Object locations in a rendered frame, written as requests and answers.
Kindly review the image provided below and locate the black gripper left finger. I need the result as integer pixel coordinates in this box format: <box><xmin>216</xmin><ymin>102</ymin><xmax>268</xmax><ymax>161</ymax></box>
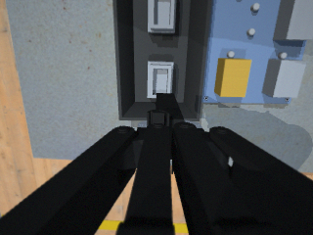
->
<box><xmin>0</xmin><ymin>93</ymin><xmax>175</xmax><ymax>235</ymax></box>

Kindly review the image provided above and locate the yellow block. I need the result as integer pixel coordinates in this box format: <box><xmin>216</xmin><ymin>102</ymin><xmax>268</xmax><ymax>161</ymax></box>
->
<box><xmin>214</xmin><ymin>58</ymin><xmax>251</xmax><ymax>97</ymax></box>

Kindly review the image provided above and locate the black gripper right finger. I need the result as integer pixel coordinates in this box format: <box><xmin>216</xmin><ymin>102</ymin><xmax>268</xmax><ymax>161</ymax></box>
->
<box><xmin>165</xmin><ymin>93</ymin><xmax>313</xmax><ymax>235</ymax></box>

